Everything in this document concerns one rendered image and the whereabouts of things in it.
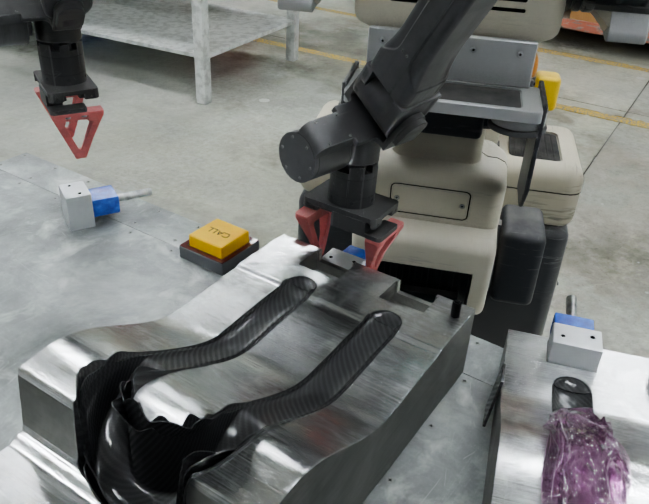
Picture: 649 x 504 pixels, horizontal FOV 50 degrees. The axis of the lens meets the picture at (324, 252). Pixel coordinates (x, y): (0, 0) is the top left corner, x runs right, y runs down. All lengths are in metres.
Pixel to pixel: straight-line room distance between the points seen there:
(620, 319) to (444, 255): 1.44
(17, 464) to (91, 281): 0.37
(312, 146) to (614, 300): 1.92
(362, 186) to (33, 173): 0.65
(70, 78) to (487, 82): 0.55
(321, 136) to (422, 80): 0.12
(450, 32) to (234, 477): 0.41
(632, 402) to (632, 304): 1.80
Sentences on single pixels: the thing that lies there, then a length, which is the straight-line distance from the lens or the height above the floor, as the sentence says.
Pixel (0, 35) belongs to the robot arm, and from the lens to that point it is 0.98.
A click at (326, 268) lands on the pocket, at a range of 0.85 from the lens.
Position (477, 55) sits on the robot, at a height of 1.08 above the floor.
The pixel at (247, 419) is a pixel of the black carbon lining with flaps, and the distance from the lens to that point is 0.58.
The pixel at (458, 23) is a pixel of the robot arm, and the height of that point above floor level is 1.19.
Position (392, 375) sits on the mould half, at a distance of 0.68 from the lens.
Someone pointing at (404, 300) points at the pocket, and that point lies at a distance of 0.81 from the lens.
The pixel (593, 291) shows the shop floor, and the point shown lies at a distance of 2.57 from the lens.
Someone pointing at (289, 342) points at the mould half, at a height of 0.88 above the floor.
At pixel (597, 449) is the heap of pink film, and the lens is 0.60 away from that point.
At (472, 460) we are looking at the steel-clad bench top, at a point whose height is 0.80.
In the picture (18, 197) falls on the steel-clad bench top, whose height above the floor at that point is 0.80.
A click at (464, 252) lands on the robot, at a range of 1.08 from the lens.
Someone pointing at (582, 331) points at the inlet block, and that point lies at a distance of 0.80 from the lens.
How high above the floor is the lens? 1.33
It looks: 32 degrees down
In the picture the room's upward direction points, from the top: 3 degrees clockwise
